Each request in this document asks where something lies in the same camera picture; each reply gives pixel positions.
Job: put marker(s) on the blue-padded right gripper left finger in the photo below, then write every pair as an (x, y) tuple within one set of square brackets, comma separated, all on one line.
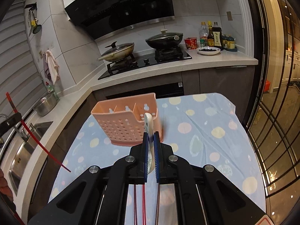
[(98, 195)]

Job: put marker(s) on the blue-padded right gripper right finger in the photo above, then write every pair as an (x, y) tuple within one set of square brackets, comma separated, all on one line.
[(203, 195)]

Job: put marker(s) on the red chopstick gold band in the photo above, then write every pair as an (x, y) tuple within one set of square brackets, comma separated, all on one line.
[(143, 204)]

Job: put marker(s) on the dark brown chopstick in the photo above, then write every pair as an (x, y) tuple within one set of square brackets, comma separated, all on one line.
[(156, 221)]

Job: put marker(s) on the white ceramic spoon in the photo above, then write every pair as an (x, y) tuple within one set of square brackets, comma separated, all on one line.
[(149, 129)]

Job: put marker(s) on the maroon chopstick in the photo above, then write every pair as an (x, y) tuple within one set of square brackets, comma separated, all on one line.
[(135, 204)]

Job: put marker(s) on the hanging kitchen utensils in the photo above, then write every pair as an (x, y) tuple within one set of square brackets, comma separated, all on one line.
[(34, 25)]

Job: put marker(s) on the left hand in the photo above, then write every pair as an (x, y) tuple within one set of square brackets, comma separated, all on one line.
[(5, 189)]

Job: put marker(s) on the chrome sink faucet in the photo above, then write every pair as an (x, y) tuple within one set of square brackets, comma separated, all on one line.
[(5, 143)]

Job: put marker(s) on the steel sink basin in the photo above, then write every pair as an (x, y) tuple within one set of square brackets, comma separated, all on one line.
[(25, 152)]

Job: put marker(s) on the stainless steel pot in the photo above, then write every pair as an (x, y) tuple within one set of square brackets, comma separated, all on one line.
[(45, 104)]

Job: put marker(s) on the green dish soap bottle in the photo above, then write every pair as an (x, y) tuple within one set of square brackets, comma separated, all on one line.
[(51, 89)]

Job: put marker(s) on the light blue planet tablecloth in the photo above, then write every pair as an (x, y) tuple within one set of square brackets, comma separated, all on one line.
[(201, 128)]

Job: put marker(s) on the purple hanging cloth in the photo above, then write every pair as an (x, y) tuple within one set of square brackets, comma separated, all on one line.
[(46, 68)]

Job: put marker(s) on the white hanging towel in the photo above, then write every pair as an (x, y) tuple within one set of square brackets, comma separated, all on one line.
[(52, 71)]

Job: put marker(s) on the pink perforated utensil holder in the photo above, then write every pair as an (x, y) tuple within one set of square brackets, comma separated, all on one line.
[(122, 119)]

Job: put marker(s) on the white plate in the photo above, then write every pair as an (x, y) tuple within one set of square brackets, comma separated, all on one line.
[(208, 50)]

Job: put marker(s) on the black gas stove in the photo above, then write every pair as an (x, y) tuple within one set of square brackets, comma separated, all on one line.
[(158, 57)]

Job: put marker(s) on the black range hood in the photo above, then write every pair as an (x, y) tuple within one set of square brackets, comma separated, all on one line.
[(101, 19)]

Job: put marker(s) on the red instant noodle cup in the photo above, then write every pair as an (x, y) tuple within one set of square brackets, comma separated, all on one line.
[(191, 43)]

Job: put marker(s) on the seasoning jar set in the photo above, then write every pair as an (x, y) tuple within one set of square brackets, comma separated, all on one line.
[(229, 43)]

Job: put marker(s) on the amber sauce bottle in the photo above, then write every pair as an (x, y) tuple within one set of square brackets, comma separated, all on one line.
[(210, 37)]

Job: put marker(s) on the black wok with lid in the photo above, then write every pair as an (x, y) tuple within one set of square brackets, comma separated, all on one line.
[(165, 40)]

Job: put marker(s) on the clear plastic bottle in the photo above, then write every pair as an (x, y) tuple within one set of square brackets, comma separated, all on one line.
[(203, 34)]

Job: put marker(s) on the dark soy sauce bottle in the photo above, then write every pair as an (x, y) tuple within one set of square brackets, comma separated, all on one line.
[(217, 33)]

